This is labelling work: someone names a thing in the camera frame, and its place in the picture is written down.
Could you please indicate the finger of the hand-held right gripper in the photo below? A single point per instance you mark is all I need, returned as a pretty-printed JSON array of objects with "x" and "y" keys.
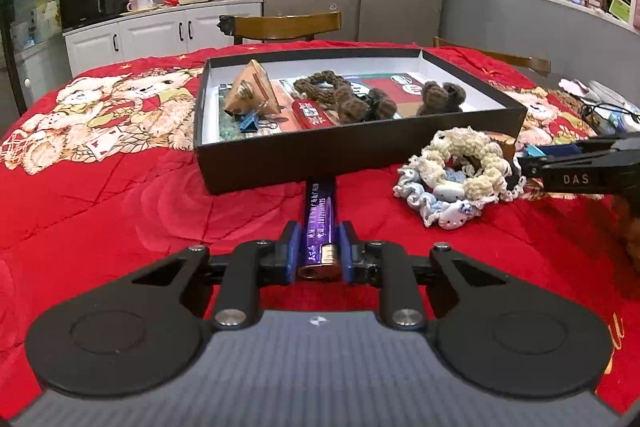
[
  {"x": 575, "y": 179},
  {"x": 562, "y": 149}
]

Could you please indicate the dark blue binder clip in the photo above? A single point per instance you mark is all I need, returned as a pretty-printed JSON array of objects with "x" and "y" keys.
[{"x": 250, "y": 123}]

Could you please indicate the small red box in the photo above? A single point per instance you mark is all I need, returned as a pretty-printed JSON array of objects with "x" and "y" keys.
[{"x": 310, "y": 113}]

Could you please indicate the sliding glass door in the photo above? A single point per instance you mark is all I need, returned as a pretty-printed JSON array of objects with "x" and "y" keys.
[{"x": 30, "y": 7}]

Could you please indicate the white cloth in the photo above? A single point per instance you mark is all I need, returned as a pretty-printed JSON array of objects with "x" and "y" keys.
[{"x": 595, "y": 89}]

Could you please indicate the white oval hair clip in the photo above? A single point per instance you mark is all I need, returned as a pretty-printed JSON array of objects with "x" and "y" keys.
[{"x": 449, "y": 193}]

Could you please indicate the brown paper snack packet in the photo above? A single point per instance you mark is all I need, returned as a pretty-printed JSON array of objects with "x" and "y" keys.
[{"x": 502, "y": 144}]

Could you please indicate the cream crochet scrunchie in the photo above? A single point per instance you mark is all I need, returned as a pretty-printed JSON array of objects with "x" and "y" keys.
[{"x": 480, "y": 157}]

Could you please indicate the white kitchen cabinet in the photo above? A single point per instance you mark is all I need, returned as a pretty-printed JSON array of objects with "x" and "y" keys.
[{"x": 150, "y": 37}]

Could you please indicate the colourful picture book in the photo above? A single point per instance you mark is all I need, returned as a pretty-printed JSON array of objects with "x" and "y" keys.
[{"x": 390, "y": 84}]

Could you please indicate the purple lighter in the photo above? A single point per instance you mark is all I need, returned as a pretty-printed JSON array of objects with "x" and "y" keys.
[{"x": 320, "y": 227}]

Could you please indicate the red bear-print blanket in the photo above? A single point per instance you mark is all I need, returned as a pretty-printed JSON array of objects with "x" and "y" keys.
[{"x": 125, "y": 207}]

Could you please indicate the white cup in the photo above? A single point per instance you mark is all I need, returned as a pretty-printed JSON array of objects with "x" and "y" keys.
[{"x": 140, "y": 3}]

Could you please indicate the brown crochet scrunchie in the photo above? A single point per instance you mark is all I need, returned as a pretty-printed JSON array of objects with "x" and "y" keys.
[{"x": 360, "y": 104}]

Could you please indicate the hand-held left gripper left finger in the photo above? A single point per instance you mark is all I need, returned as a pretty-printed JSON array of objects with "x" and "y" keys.
[{"x": 289, "y": 257}]

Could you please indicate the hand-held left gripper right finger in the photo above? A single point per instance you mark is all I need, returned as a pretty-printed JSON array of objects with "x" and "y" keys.
[{"x": 347, "y": 257}]

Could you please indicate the black microwave oven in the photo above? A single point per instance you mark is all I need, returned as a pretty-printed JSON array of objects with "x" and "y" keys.
[{"x": 95, "y": 2}]

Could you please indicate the blue white crochet scrunchie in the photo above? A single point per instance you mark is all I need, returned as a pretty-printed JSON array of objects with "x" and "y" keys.
[{"x": 417, "y": 202}]

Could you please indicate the brown braided scrunchie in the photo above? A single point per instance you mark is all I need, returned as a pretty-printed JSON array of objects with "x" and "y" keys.
[{"x": 320, "y": 82}]

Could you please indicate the black white-lace scrunchie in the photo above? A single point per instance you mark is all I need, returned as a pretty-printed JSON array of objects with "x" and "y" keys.
[{"x": 515, "y": 179}]

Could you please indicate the white cat hair clip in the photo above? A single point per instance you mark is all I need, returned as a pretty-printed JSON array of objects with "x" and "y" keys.
[{"x": 455, "y": 214}]

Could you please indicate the brown striped snack packet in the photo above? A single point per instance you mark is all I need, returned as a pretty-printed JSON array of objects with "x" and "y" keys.
[{"x": 255, "y": 89}]

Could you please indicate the black shallow cardboard box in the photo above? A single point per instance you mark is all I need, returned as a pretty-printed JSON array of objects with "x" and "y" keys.
[{"x": 325, "y": 157}]

